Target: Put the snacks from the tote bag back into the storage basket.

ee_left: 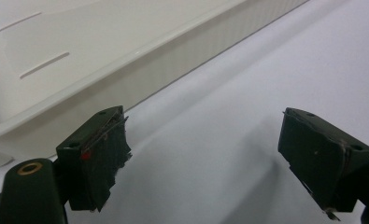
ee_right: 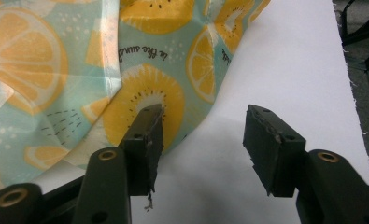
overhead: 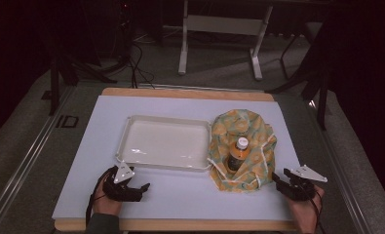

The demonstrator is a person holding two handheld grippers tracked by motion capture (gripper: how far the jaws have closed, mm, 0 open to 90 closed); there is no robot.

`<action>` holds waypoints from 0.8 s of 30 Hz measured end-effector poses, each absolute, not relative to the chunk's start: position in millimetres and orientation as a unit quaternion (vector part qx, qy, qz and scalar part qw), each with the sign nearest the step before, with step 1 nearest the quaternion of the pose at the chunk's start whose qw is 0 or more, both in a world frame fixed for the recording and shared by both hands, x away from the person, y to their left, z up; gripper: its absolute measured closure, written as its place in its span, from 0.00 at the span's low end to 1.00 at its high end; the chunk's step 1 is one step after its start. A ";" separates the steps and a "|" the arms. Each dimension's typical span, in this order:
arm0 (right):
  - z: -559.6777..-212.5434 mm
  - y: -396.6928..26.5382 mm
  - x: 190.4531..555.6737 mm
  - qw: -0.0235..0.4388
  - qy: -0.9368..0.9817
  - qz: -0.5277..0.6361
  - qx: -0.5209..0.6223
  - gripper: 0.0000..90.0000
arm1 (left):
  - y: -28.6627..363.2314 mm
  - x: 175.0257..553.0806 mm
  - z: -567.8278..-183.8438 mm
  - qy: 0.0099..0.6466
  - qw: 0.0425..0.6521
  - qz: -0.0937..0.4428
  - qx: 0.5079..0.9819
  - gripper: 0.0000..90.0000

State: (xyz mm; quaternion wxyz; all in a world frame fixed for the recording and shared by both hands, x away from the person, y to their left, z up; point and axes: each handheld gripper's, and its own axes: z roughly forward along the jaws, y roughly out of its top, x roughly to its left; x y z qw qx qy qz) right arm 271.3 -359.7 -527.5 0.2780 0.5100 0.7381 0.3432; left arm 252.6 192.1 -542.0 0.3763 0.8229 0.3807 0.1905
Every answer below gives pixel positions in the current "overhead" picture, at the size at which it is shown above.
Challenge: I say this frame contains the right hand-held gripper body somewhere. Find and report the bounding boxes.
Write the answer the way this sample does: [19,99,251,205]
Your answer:
[276,164,328,202]

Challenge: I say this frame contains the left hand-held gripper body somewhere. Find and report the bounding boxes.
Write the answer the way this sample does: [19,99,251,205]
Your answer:
[102,161,143,203]

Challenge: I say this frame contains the orange patterned cloth bag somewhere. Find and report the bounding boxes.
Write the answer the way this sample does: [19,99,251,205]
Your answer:
[207,108,278,194]

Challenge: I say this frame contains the white plastic tray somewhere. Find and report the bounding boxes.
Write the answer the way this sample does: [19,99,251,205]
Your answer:
[114,114,213,173]

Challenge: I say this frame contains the orange drink bottle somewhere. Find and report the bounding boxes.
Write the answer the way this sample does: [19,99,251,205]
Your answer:
[225,136,250,174]

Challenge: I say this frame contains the person's left hand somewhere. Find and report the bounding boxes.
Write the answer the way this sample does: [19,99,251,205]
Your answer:
[92,184,124,216]

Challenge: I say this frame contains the person's right hand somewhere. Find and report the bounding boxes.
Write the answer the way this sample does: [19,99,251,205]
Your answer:
[285,184,327,234]

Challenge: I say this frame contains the white table mat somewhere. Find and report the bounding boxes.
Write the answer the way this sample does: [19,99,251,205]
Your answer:
[51,95,301,222]

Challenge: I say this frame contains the black metal stand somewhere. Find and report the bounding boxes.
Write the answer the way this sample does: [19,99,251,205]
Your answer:
[265,38,331,132]
[47,38,119,117]

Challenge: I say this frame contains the black chair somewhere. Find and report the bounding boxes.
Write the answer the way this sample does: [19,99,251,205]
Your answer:
[279,20,325,81]

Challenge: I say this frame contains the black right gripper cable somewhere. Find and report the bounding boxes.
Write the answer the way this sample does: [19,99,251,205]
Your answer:
[305,183,327,234]

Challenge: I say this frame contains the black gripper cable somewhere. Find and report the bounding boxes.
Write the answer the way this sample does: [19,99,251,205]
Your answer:
[305,183,327,234]
[85,167,117,228]

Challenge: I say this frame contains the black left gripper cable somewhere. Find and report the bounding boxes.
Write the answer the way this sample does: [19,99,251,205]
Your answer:
[85,167,117,228]

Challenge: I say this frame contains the black floor cables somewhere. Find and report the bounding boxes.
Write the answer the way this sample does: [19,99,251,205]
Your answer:
[127,41,156,90]

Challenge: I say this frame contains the white metal desk frame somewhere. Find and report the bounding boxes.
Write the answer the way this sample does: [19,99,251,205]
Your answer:
[177,0,275,82]

